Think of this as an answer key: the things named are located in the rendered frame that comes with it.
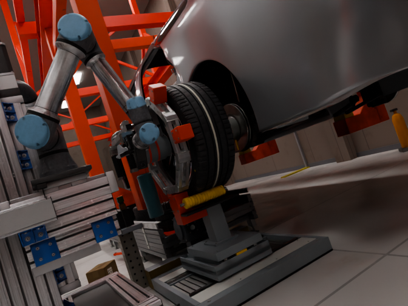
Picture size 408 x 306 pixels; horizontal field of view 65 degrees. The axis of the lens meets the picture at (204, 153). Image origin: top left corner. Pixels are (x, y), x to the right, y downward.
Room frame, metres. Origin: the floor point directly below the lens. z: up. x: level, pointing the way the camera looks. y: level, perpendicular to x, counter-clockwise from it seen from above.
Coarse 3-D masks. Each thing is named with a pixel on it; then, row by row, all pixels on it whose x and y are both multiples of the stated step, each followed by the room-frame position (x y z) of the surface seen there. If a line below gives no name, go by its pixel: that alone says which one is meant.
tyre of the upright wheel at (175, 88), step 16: (176, 96) 1.63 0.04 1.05; (192, 96) 1.66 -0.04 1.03; (208, 96) 1.69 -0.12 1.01; (192, 112) 1.59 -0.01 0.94; (208, 112) 1.63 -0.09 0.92; (224, 112) 1.66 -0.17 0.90; (192, 128) 1.57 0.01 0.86; (208, 128) 1.61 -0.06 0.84; (224, 128) 1.65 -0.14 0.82; (192, 144) 1.59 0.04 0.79; (208, 144) 1.60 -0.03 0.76; (224, 144) 1.65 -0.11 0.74; (192, 160) 1.65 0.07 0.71; (208, 160) 1.63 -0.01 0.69; (224, 160) 1.68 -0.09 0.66; (192, 176) 1.71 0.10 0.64; (208, 176) 1.68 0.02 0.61; (224, 176) 1.76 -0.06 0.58; (192, 192) 1.77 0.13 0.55
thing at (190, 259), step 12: (264, 240) 1.83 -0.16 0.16; (240, 252) 1.72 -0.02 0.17; (252, 252) 1.75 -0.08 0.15; (264, 252) 1.79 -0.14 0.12; (192, 264) 1.91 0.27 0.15; (204, 264) 1.75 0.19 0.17; (216, 264) 1.74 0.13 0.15; (228, 264) 1.68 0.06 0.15; (240, 264) 1.71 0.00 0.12; (216, 276) 1.65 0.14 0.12
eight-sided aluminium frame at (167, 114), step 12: (156, 108) 1.65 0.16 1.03; (168, 108) 1.64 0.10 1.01; (168, 120) 1.58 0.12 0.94; (168, 132) 1.60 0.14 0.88; (180, 144) 1.62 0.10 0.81; (180, 156) 1.58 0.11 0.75; (156, 168) 2.04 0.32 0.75; (180, 168) 1.62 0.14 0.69; (156, 180) 1.99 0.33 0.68; (168, 180) 1.96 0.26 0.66; (180, 180) 1.67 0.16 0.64; (168, 192) 1.86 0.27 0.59
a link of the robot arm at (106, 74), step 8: (96, 40) 1.32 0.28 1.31; (96, 48) 1.33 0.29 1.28; (88, 56) 1.32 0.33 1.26; (96, 56) 1.32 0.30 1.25; (104, 56) 1.37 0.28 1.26; (88, 64) 1.34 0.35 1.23; (96, 64) 1.33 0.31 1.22; (104, 64) 1.34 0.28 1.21; (96, 72) 1.34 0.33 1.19; (104, 72) 1.33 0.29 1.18; (112, 72) 1.35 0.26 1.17; (104, 80) 1.34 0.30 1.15; (112, 80) 1.34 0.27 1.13; (120, 80) 1.36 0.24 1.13; (112, 88) 1.34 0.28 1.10; (120, 88) 1.34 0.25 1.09; (112, 96) 1.36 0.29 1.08; (120, 96) 1.34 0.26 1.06; (128, 96) 1.35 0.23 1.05; (120, 104) 1.36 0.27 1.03; (128, 112) 1.35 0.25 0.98
